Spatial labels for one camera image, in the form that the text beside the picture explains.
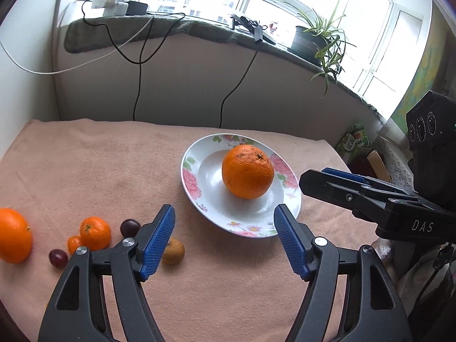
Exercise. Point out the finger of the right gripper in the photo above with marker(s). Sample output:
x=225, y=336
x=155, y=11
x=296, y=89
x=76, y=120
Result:
x=347, y=175
x=341, y=192

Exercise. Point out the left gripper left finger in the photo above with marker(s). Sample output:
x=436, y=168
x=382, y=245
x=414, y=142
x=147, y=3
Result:
x=77, y=308

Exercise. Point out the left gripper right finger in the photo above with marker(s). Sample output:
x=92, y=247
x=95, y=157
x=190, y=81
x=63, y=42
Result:
x=371, y=310

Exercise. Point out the dark red plum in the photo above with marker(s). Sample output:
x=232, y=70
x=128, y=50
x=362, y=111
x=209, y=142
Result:
x=58, y=258

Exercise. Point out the small brown kiwi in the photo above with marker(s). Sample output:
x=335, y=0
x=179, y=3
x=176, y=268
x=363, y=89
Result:
x=174, y=252

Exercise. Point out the right hand in white glove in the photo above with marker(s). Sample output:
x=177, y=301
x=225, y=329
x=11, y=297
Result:
x=385, y=250

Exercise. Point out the cardboard box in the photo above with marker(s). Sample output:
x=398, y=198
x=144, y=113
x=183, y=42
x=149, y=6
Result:
x=378, y=167

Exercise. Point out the green printed bag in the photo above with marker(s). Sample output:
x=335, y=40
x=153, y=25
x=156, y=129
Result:
x=354, y=144

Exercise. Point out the tiny orange kumquat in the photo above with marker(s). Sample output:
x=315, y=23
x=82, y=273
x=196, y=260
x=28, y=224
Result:
x=73, y=243

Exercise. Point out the small stemmed tangerine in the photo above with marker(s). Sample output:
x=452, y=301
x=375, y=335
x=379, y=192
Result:
x=95, y=233

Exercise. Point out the large smooth orange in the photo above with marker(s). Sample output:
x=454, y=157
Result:
x=16, y=237

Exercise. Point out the dark purple plum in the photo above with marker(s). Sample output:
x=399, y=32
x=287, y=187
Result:
x=129, y=228

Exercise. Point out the large mandarin with dark spots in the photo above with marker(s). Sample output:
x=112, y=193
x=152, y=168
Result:
x=247, y=172

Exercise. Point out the potted spider plant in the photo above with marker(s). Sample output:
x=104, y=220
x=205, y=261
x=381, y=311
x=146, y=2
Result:
x=321, y=42

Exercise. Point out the pink towel table cover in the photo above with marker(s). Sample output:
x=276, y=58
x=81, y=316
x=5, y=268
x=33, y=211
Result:
x=56, y=174

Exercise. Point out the white floral plate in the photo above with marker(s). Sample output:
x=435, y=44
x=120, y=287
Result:
x=201, y=174

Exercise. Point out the black device on windowsill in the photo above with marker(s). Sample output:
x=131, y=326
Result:
x=241, y=22

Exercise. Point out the black power adapter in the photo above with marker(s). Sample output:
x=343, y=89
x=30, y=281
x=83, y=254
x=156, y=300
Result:
x=136, y=8

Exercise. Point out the grey windowsill cloth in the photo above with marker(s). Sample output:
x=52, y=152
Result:
x=187, y=72

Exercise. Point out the white power strip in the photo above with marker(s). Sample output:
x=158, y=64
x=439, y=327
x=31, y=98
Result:
x=111, y=7

